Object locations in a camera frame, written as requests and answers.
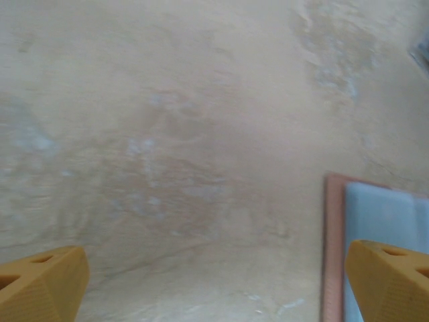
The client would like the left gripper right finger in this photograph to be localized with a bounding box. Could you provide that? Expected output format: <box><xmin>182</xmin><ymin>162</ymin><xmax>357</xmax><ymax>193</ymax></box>
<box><xmin>345</xmin><ymin>239</ymin><xmax>429</xmax><ymax>322</ymax></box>

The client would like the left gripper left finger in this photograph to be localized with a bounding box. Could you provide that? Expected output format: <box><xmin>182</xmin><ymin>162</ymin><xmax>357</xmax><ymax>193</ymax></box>
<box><xmin>0</xmin><ymin>246</ymin><xmax>90</xmax><ymax>322</ymax></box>

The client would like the pink leather card holder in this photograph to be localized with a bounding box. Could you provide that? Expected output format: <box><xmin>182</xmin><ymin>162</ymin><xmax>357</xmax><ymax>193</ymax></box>
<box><xmin>320</xmin><ymin>170</ymin><xmax>429</xmax><ymax>322</ymax></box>

